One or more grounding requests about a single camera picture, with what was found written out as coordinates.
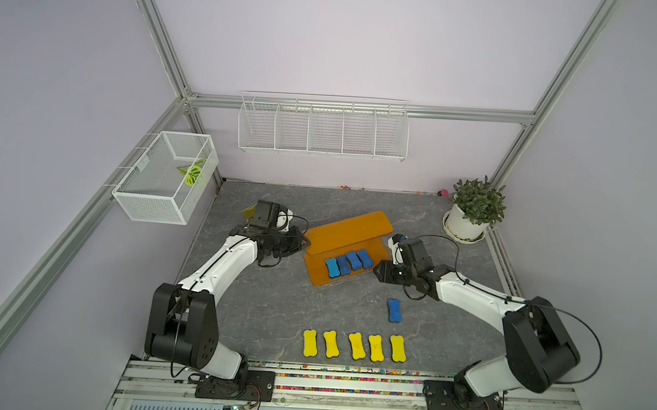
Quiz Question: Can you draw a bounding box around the blue eraser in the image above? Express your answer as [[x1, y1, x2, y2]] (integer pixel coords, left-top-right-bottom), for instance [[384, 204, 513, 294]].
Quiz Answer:
[[357, 249, 374, 270], [387, 299, 402, 323], [336, 255, 351, 277], [346, 252, 363, 272], [326, 258, 341, 279]]

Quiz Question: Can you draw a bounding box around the orange wooden two-tier shelf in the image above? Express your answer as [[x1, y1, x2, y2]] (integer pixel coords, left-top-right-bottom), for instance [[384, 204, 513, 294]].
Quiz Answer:
[[304, 211, 393, 287]]

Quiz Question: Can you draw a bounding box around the yellow eraser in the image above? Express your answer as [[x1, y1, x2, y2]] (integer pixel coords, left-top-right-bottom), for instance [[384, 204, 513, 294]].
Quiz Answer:
[[302, 329, 318, 358], [348, 332, 367, 361], [389, 334, 407, 364], [368, 335, 385, 363], [323, 330, 340, 359]]

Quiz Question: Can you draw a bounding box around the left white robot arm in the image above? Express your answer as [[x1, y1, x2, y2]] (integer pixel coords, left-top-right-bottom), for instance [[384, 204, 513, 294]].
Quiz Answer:
[[144, 226, 310, 382]]

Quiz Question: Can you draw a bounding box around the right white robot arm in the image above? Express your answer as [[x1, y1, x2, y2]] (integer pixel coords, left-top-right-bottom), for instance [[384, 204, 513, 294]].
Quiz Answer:
[[373, 260, 581, 401]]

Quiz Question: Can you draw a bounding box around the potted green plant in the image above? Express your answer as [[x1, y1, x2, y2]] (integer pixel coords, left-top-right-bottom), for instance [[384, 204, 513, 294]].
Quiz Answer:
[[443, 176, 507, 244]]

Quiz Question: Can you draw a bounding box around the green object in basket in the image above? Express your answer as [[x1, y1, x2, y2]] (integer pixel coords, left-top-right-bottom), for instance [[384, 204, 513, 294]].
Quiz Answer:
[[178, 159, 205, 187]]

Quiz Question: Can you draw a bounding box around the white mesh basket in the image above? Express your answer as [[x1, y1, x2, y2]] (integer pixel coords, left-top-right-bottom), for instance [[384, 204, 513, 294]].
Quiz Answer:
[[112, 131, 218, 225]]

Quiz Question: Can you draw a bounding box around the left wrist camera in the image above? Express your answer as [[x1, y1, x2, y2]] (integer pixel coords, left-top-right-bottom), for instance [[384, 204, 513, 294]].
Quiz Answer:
[[247, 200, 293, 232]]

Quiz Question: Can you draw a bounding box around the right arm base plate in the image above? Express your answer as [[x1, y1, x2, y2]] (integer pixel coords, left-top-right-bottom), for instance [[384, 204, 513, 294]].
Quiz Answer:
[[422, 380, 504, 410]]

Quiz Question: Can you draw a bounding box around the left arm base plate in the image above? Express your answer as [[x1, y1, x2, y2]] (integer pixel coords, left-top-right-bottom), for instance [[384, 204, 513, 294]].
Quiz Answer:
[[195, 369, 276, 402]]

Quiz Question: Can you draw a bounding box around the white wire wall shelf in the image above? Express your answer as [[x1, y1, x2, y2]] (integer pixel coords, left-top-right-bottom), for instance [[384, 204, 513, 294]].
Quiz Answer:
[[237, 91, 410, 161]]

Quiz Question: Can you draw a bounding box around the aluminium mounting rail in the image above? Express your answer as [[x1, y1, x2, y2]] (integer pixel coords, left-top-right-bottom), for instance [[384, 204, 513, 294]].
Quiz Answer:
[[111, 351, 588, 410]]

